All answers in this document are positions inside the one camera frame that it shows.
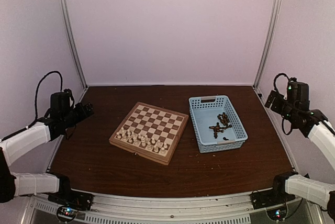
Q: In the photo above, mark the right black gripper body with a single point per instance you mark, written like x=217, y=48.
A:
x=285, y=111

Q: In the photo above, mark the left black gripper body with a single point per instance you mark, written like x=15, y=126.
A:
x=70, y=120

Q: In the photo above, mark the light blue plastic basket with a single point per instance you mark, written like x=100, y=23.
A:
x=203, y=112

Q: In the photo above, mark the wooden chess board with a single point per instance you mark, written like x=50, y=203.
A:
x=163, y=124

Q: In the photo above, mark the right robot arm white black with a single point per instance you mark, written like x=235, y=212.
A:
x=315, y=126

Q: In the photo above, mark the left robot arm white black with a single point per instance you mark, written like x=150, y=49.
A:
x=63, y=113

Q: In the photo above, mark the pile of dark chess pieces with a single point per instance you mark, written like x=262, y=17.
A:
x=222, y=124

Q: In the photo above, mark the row of white chess pieces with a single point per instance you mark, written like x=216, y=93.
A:
x=142, y=141

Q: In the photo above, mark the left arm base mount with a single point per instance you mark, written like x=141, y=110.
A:
x=76, y=200

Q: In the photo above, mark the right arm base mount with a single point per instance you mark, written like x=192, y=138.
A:
x=269, y=198

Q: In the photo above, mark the right aluminium frame post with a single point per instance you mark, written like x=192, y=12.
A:
x=276, y=7

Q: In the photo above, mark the aluminium frame post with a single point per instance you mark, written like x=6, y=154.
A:
x=276, y=7
x=72, y=44

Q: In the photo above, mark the front aluminium rail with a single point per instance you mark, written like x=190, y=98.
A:
x=233, y=208

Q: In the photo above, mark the left aluminium frame post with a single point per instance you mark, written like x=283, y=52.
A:
x=72, y=44

